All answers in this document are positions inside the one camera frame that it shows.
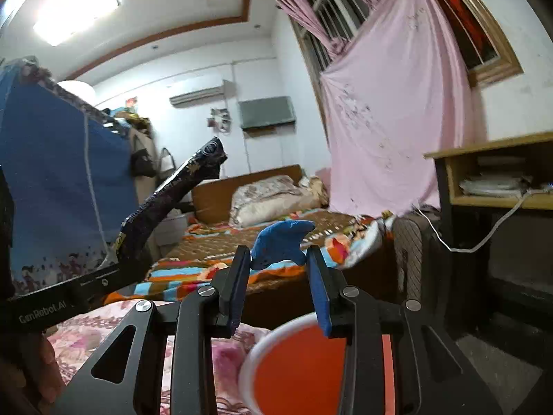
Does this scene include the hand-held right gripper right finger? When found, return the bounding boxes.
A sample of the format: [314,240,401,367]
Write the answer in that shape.
[305,246,504,415]

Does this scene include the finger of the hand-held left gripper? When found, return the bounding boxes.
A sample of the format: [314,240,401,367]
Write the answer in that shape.
[80,259,145,308]

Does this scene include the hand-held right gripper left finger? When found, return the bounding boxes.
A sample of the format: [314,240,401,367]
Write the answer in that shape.
[49,246,252,415]

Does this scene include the blue shark toy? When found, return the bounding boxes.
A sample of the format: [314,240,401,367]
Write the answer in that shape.
[251,220,316,271]

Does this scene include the orange bucket with white rim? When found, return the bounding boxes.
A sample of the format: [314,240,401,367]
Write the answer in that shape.
[238,315,396,415]

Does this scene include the dark purple snack wrapper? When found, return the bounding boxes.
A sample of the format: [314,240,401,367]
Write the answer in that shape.
[106,137,228,269]

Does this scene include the person's left hand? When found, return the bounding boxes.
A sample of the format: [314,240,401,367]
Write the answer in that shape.
[17,333,65,407]

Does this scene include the colourful striped brown blanket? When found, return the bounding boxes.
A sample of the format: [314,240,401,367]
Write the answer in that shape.
[104,207,396,307]

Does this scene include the white bedside cabinet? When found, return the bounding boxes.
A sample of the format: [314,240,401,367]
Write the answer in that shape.
[153,213,191,248]

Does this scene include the cream pillow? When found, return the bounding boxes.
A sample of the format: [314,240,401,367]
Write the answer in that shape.
[233,194,322,228]

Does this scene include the wooden bed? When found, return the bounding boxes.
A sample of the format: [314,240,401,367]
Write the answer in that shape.
[190,164,404,331]

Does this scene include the dark wicker chair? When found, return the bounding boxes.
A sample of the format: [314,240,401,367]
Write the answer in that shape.
[394,214,447,313]

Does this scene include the floral pillow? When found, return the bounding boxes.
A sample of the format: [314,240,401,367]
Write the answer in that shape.
[231,176,303,213]

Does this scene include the blue printed wardrobe cover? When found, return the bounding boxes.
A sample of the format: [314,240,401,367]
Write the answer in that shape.
[0,56,144,300]

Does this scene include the black handbag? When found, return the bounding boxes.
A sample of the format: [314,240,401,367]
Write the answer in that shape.
[131,149,159,178]

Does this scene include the white round lampshade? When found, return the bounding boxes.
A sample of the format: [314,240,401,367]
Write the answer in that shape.
[56,80,94,107]

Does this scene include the white air conditioner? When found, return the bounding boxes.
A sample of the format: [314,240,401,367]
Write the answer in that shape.
[168,80,235,107]

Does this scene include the stack of papers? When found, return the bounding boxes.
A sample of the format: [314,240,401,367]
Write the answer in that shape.
[459,156,535,198]

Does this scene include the pink hanging bed sheet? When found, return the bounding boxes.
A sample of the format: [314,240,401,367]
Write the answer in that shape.
[320,0,474,218]

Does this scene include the ceiling light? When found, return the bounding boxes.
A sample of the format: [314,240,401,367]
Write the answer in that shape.
[32,0,122,47]

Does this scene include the pink tied curtain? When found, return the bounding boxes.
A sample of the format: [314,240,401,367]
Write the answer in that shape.
[275,0,360,55]

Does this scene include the barred window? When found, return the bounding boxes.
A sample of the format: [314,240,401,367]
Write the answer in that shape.
[293,0,524,88]

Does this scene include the red cloth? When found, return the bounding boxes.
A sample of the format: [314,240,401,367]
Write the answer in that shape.
[415,0,498,65]

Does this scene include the white cable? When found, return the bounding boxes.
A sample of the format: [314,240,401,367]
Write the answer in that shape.
[414,187,553,254]

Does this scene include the wall photos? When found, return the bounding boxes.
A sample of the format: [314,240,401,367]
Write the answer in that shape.
[206,107,232,134]

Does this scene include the wall television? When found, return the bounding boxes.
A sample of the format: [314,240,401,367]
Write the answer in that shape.
[237,96,297,131]

